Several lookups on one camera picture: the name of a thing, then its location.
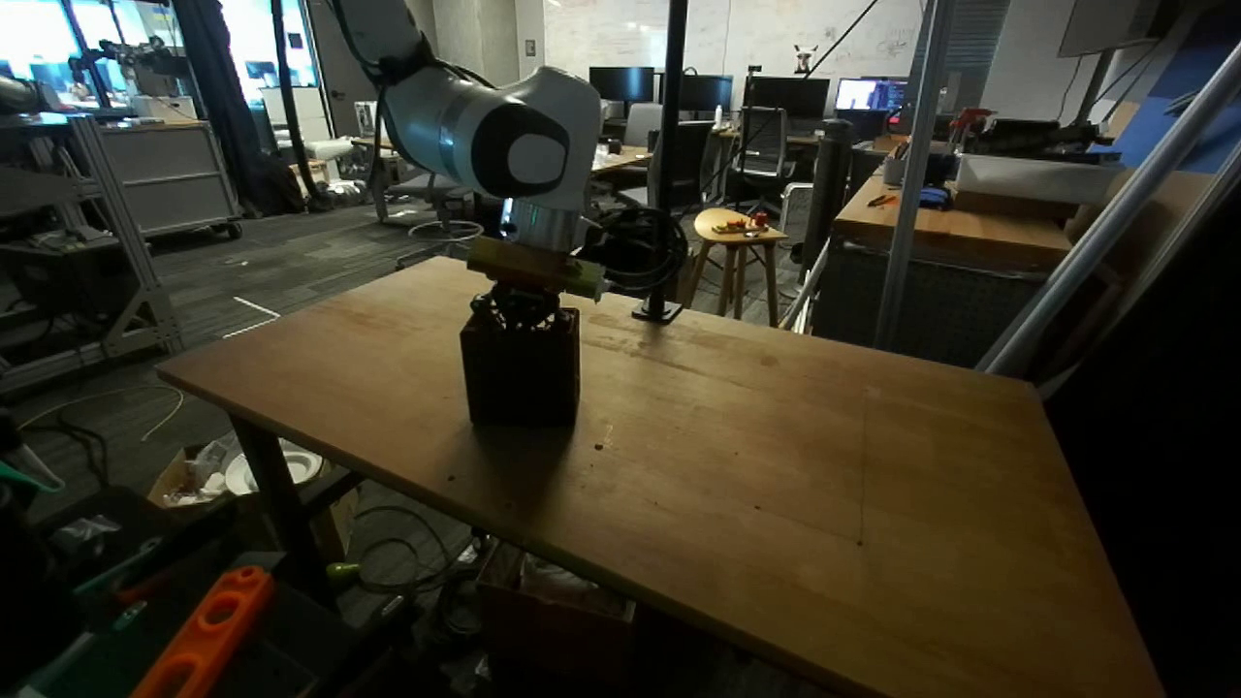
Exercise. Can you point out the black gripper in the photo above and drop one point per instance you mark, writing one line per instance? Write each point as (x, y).
(516, 311)

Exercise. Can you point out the black perforated box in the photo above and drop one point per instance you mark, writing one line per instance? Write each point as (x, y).
(520, 382)

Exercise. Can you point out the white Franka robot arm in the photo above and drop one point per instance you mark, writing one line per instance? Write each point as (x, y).
(439, 123)

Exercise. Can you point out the large dark cardboard box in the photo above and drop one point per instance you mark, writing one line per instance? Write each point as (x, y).
(556, 624)

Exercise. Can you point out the open cardboard box white contents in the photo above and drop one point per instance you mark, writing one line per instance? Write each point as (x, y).
(194, 477)

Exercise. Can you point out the wooden office desk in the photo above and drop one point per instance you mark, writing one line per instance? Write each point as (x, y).
(621, 156)

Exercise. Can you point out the black vertical pole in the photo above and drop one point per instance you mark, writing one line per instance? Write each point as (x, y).
(665, 156)

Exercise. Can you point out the round wooden stool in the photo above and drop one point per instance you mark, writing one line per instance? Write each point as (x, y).
(739, 232)

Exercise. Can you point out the small red tools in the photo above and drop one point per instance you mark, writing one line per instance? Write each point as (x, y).
(739, 223)

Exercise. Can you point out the dark computer monitor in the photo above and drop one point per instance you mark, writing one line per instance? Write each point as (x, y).
(709, 95)
(784, 99)
(627, 88)

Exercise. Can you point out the black office chair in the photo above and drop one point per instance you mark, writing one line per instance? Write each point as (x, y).
(761, 142)

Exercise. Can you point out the white drawer cabinet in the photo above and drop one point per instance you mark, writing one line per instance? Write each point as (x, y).
(168, 175)

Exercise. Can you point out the white shelving rack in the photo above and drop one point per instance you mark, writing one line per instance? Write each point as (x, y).
(110, 257)

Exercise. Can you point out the lit blue computer monitor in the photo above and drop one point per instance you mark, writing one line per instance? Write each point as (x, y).
(876, 95)

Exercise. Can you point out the vertical silver metal pole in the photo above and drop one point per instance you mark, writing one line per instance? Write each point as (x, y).
(913, 166)

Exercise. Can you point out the wooden top workbench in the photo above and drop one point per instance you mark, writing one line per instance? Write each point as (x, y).
(953, 238)

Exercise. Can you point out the orange tool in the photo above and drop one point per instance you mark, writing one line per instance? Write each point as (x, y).
(207, 633)

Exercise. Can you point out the diagonal silver metal pole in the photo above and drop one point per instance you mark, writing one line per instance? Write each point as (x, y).
(1111, 208)

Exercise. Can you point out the olive wrist camera block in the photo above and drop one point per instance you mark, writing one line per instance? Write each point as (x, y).
(529, 266)

